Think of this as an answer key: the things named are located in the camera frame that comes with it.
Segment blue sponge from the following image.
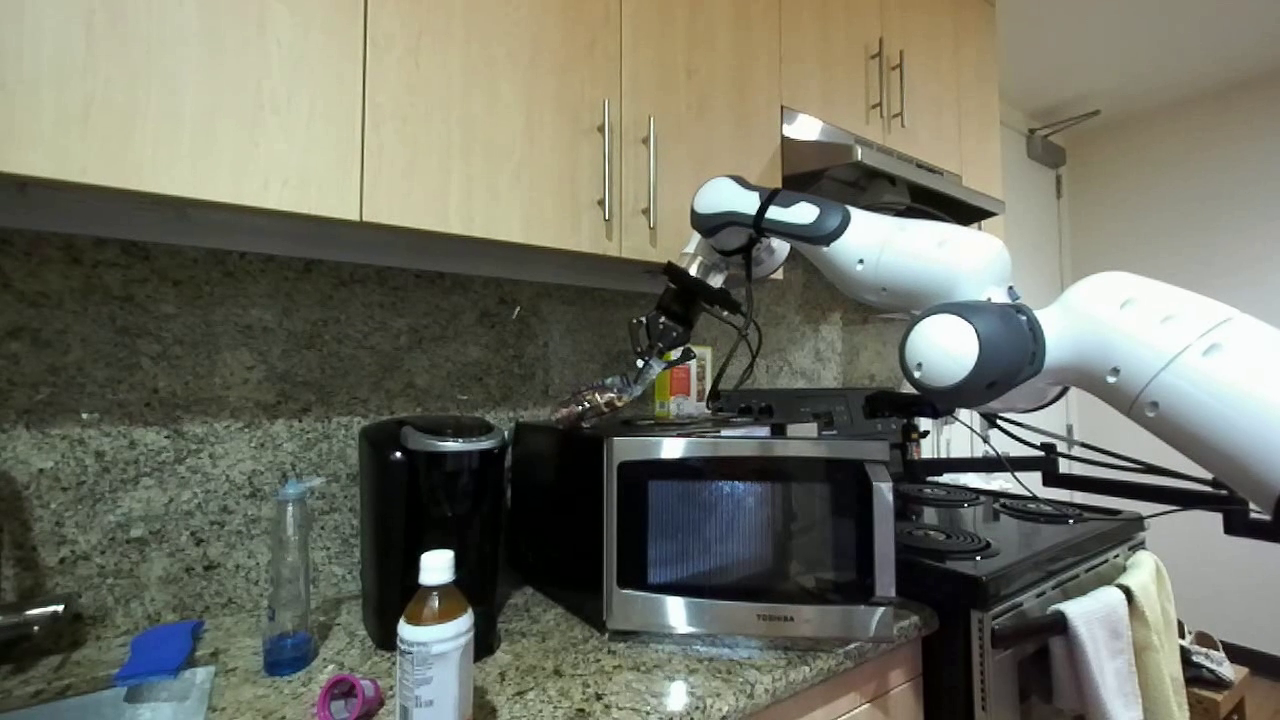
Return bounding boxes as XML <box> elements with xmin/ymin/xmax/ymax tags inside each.
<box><xmin>115</xmin><ymin>612</ymin><xmax>210</xmax><ymax>687</ymax></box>

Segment small dark white object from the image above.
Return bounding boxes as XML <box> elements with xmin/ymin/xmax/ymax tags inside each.
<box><xmin>1175</xmin><ymin>630</ymin><xmax>1244</xmax><ymax>692</ymax></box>

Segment clear bottle with blue liquid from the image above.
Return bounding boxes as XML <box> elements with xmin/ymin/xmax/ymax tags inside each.
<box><xmin>260</xmin><ymin>471</ymin><xmax>330</xmax><ymax>682</ymax></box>

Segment wooden base cabinet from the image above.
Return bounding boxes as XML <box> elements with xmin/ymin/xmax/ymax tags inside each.
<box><xmin>745</xmin><ymin>635</ymin><xmax>930</xmax><ymax>720</ymax></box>

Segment metal door closer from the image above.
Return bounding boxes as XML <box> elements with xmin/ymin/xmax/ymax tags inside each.
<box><xmin>1023</xmin><ymin>109</ymin><xmax>1108</xmax><ymax>173</ymax></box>

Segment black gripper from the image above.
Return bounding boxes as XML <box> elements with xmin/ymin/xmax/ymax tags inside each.
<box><xmin>620</xmin><ymin>300</ymin><xmax>699</xmax><ymax>402</ymax></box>

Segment yellow hanging towel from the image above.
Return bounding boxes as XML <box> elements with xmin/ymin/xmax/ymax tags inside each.
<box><xmin>1116</xmin><ymin>547</ymin><xmax>1197</xmax><ymax>720</ymax></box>

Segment black coffee maker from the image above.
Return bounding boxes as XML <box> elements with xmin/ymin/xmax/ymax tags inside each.
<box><xmin>357</xmin><ymin>412</ymin><xmax>518</xmax><ymax>664</ymax></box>

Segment light wood wall cabinets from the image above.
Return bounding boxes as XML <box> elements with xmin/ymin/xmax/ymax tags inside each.
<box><xmin>0</xmin><ymin>0</ymin><xmax>1008</xmax><ymax>305</ymax></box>

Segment steel range hood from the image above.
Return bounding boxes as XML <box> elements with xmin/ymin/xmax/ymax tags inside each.
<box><xmin>775</xmin><ymin>104</ymin><xmax>1008</xmax><ymax>229</ymax></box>

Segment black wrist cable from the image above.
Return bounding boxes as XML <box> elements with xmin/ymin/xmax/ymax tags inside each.
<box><xmin>703</xmin><ymin>188</ymin><xmax>775</xmax><ymax>406</ymax></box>

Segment clear plastic container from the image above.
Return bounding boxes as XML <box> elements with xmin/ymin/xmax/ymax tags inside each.
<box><xmin>0</xmin><ymin>659</ymin><xmax>222</xmax><ymax>720</ymax></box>

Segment small wooden stool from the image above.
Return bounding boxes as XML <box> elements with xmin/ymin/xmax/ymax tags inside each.
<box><xmin>1186</xmin><ymin>664</ymin><xmax>1258</xmax><ymax>720</ymax></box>

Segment colourful small carton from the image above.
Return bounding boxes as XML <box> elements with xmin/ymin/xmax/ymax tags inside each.
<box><xmin>654</xmin><ymin>342</ymin><xmax>718</xmax><ymax>423</ymax></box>

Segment black robot arm cables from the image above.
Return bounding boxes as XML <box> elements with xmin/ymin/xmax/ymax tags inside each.
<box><xmin>981</xmin><ymin>409</ymin><xmax>1258</xmax><ymax>499</ymax></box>

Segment black kitchen stove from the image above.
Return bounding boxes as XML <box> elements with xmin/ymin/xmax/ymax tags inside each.
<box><xmin>898</xmin><ymin>478</ymin><xmax>1151</xmax><ymax>720</ymax></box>

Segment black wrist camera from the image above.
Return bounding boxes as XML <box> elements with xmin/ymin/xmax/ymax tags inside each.
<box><xmin>654</xmin><ymin>261</ymin><xmax>745</xmax><ymax>322</ymax></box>

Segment pink plastic object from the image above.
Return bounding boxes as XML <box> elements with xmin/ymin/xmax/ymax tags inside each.
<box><xmin>314</xmin><ymin>668</ymin><xmax>390</xmax><ymax>720</ymax></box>

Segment black stereo camera bar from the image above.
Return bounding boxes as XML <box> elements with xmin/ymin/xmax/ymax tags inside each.
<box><xmin>859</xmin><ymin>389</ymin><xmax>957</xmax><ymax>423</ymax></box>

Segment white hanging towel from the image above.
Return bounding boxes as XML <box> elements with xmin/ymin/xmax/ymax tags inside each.
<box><xmin>1047</xmin><ymin>580</ymin><xmax>1150</xmax><ymax>720</ymax></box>

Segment tea bottle with white label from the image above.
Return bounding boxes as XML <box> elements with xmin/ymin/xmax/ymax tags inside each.
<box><xmin>394</xmin><ymin>545</ymin><xmax>479</xmax><ymax>720</ymax></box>

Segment dark metal sink faucet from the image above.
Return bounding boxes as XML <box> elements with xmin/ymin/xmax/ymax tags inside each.
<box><xmin>0</xmin><ymin>468</ymin><xmax>92</xmax><ymax>668</ymax></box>

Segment purple trail mix packet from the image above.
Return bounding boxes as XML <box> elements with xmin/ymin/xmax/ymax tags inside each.
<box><xmin>551</xmin><ymin>374</ymin><xmax>668</xmax><ymax>429</ymax></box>

